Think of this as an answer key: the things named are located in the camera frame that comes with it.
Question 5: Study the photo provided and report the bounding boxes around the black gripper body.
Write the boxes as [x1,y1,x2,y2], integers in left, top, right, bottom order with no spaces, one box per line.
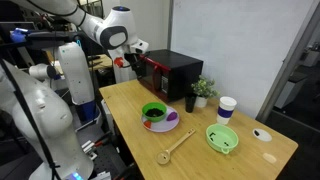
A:
[124,51,145,72]

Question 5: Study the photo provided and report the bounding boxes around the wooden spoon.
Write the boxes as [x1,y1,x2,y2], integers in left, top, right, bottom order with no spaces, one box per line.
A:
[155,128,197,166]

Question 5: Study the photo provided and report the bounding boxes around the red wrist part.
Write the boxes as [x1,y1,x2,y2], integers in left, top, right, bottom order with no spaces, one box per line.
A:
[113,57,125,69]

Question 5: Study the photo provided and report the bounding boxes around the wooden background desk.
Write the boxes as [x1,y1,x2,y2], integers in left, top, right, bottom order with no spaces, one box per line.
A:
[87,54,114,72]

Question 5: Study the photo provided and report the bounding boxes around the red and black microwave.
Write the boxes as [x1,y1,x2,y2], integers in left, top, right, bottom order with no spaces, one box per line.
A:
[136,49,204,103]

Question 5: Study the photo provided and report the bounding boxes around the dark beans pile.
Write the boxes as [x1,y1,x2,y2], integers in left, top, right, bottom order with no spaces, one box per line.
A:
[145,107,165,118]

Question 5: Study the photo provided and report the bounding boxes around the purple toy eggplant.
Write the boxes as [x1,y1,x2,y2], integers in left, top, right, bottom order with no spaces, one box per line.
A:
[166,111,178,122]

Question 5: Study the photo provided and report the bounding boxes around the black cup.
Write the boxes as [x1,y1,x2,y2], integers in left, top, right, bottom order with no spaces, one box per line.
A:
[184,93,198,114]

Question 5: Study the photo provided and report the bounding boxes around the white and blue machine column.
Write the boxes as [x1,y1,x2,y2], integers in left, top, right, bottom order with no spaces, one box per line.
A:
[28,41,101,125]

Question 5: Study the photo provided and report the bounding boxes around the pale purple plate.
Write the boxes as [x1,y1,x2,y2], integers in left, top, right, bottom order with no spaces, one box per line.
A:
[140,105,180,134]

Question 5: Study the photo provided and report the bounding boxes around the potted plant in white pot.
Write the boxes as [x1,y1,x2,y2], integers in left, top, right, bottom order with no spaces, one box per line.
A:
[190,75,220,108]

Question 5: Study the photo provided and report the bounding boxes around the black perforated breadboard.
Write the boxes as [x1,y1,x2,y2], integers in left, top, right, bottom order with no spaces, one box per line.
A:
[91,143,136,180]

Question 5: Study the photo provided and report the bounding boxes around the white cup with blue band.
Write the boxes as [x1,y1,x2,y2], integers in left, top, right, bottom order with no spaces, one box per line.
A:
[216,96,238,126]

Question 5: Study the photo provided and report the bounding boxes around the blue glove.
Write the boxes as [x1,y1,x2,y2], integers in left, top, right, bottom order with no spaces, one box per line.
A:
[9,27,30,44]

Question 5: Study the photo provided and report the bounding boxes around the small white dish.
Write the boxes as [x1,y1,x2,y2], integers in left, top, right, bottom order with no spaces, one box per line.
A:
[252,128,273,143]

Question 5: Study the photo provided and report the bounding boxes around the grey cabinet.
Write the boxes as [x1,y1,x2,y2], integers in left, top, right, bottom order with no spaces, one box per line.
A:
[274,71,308,110]

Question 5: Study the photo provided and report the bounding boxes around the beige round sticker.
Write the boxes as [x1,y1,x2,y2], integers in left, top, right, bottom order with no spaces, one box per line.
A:
[262,152,278,164]

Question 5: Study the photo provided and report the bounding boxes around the silver metal bracket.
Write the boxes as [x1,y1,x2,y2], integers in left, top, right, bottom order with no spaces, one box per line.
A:
[81,139,99,162]

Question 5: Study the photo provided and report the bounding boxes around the light green handled bowl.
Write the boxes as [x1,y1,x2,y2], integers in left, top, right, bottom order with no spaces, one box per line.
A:
[205,123,240,155]

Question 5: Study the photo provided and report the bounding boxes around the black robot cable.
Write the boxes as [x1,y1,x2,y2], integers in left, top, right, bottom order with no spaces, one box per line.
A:
[0,59,63,180]

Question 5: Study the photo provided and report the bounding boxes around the grey metal door frame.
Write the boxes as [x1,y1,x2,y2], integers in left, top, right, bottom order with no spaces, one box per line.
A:
[255,1,320,124]

